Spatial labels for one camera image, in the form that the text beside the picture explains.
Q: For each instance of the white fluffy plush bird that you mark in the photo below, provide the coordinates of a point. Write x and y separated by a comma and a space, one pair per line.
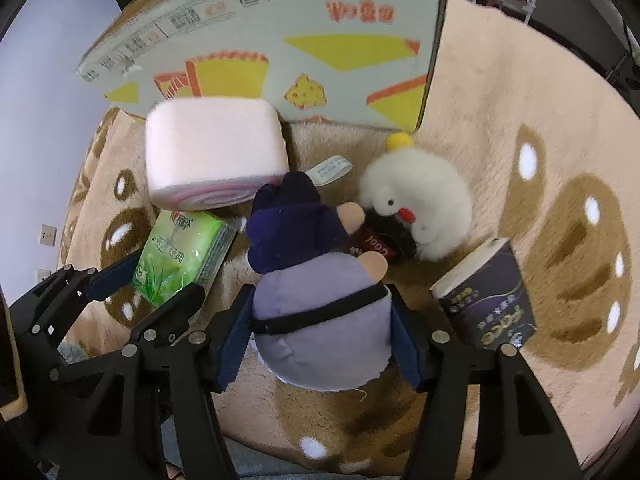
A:
425, 185

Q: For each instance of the pink plush roll cake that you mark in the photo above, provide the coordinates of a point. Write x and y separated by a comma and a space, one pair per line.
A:
215, 145

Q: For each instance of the printed cardboard box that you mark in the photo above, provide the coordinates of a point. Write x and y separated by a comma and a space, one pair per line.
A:
310, 25

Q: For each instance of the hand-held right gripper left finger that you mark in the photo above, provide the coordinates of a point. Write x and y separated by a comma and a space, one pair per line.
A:
234, 340

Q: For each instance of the green tissue pack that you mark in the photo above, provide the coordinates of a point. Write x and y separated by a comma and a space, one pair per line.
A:
185, 245

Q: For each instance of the purple plush doll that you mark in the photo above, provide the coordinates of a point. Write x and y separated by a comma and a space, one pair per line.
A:
320, 320

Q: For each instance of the white wall socket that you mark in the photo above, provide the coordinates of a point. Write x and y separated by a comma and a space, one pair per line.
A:
48, 235
44, 275

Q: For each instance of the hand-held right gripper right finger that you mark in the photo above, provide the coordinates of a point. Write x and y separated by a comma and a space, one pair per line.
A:
406, 345

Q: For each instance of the beige bear-print rug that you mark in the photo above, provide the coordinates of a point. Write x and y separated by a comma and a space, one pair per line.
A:
500, 135

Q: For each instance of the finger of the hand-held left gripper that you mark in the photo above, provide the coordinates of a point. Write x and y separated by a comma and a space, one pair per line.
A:
176, 305
116, 272

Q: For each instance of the grey cloth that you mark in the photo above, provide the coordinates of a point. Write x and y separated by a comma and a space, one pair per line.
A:
250, 460

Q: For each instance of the black tissue pack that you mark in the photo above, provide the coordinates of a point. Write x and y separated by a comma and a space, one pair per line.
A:
492, 300

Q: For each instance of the black tripod stand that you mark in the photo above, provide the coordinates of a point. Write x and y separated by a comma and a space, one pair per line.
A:
622, 35

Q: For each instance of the small dark red packet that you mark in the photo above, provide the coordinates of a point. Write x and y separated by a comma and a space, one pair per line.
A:
382, 249

